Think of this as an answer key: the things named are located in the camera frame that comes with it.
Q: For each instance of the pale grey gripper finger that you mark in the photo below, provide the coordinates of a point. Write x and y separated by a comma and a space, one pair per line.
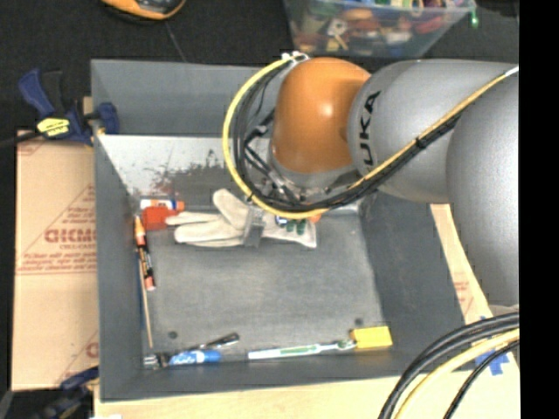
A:
253, 237
257, 219

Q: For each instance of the white work glove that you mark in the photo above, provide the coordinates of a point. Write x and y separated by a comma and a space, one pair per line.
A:
209, 230

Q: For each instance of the grey metal bin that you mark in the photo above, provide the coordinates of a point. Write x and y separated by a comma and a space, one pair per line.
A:
262, 286

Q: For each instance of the red-orange small box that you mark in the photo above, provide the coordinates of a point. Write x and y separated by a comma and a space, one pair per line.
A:
155, 219

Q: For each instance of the silver metal tool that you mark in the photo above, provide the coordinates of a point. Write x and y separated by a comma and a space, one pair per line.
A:
220, 341

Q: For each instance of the black marker with orange end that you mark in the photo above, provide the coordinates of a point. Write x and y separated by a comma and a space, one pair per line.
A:
147, 269

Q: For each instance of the orange and white marker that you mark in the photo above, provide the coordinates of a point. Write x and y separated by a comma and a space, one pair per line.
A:
140, 233

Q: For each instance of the white and green toothbrush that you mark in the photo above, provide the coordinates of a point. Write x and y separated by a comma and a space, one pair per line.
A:
297, 351

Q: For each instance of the thin wooden stick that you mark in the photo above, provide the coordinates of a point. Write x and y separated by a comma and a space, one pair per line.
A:
146, 317

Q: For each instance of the yellow flat block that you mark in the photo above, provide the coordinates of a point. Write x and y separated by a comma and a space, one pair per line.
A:
371, 338

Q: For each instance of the small silver and black clip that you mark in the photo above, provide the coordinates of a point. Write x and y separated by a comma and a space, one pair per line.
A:
153, 360

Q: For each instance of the brown cardboard board red print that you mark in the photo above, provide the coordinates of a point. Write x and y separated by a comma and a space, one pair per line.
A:
52, 277

